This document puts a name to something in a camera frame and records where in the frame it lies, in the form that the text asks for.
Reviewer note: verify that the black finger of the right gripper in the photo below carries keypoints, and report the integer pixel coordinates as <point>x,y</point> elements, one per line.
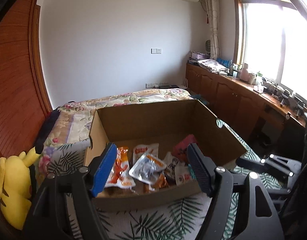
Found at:
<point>255,166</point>

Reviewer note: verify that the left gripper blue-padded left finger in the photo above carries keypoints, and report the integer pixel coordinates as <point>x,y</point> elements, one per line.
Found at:
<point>100,168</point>

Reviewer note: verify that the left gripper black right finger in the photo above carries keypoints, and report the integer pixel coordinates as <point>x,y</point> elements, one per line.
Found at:
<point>203,168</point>

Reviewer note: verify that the blue foil snack packet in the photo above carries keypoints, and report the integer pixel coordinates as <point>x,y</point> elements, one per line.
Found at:
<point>191,172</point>

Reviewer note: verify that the red brown snack bag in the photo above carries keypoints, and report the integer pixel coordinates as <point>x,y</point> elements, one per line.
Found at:
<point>180,150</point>

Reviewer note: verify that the silver orange snack pouch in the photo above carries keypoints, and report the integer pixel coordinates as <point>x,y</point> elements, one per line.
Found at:
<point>147,169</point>

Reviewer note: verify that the orange white snack bag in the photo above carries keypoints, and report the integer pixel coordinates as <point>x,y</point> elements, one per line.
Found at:
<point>139,150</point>

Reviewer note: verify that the white red label snack bag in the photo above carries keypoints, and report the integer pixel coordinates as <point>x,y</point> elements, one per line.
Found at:
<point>177,171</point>

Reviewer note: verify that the red orange snack bag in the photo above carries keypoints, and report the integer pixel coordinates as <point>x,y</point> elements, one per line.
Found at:
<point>119,175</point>

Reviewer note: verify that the wooden sideboard cabinet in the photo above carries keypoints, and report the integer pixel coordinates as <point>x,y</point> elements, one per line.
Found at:
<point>257,118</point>

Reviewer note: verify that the floral quilt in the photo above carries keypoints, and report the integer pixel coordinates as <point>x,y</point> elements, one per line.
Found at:
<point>77,132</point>

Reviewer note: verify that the brown cardboard box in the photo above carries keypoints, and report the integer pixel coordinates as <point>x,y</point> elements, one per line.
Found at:
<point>219,144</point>

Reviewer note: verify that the yellow Pikachu plush toy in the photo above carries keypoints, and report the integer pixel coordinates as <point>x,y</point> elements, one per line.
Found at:
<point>15,187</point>

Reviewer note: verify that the pink bottle on sideboard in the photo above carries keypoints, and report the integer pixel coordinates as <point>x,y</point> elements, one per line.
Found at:
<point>244,74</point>

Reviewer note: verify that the wooden wardrobe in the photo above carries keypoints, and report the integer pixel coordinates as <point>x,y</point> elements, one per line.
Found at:
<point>24,101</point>

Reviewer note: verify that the folded cloth on sideboard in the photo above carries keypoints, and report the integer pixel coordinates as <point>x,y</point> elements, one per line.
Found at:
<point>213,66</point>

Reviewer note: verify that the floral window curtain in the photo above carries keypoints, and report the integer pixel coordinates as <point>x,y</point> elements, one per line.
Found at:
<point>213,17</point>

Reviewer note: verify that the white wall socket strip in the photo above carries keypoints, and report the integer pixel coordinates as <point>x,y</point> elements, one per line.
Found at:
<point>155,85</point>

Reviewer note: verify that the white wall switch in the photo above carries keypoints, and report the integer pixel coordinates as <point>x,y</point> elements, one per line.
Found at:
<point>156,51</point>

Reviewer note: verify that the window with wooden frame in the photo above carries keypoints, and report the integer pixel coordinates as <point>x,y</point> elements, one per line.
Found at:
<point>272,41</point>

